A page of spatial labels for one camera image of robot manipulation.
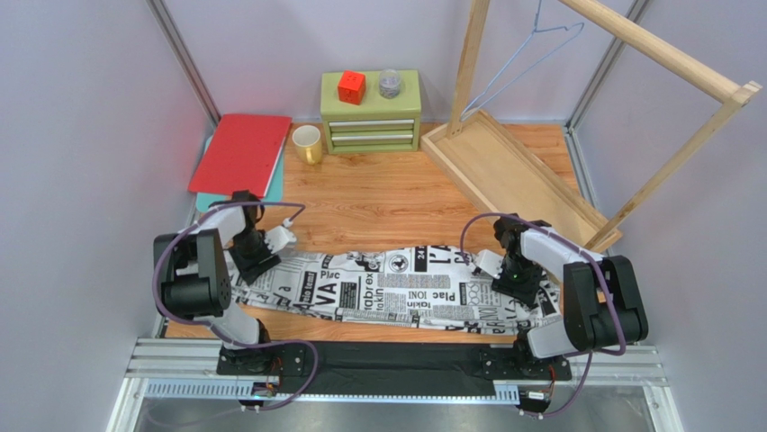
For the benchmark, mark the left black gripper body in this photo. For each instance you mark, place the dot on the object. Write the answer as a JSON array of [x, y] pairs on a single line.
[[249, 250]]

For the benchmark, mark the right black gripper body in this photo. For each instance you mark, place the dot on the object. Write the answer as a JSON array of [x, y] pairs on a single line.
[[518, 287]]

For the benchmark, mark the newspaper print trousers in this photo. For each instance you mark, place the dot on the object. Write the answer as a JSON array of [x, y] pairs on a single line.
[[423, 287]]

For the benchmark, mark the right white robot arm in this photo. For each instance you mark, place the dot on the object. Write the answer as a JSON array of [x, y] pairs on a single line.
[[603, 308]]

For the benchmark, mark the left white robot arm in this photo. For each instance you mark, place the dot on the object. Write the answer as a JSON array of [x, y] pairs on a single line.
[[194, 282]]

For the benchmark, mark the teal cutting board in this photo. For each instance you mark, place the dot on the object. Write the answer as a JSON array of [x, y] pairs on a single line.
[[274, 192]]

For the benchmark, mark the red board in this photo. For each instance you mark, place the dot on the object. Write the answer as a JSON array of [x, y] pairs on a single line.
[[242, 155]]

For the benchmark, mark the wooden clothes rack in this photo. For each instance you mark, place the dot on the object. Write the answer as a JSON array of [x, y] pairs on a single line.
[[499, 171]]

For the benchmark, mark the yellow mug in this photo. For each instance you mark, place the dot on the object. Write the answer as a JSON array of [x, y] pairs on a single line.
[[308, 144]]

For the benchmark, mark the green drawer cabinet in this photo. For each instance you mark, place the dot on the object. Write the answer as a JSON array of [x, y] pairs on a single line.
[[377, 124]]

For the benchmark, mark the red cube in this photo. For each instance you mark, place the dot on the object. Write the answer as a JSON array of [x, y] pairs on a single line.
[[351, 87]]

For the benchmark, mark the clear glass jar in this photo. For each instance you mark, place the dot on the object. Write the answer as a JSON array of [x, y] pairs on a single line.
[[389, 83]]

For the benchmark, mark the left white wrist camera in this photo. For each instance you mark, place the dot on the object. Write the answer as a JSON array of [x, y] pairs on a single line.
[[280, 237]]

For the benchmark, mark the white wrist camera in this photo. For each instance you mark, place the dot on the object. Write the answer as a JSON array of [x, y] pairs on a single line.
[[488, 263], [280, 237]]

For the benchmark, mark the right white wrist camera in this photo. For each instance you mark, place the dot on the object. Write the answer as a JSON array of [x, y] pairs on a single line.
[[488, 263]]

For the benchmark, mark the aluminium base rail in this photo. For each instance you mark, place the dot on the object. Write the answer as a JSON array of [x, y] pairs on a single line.
[[186, 368]]

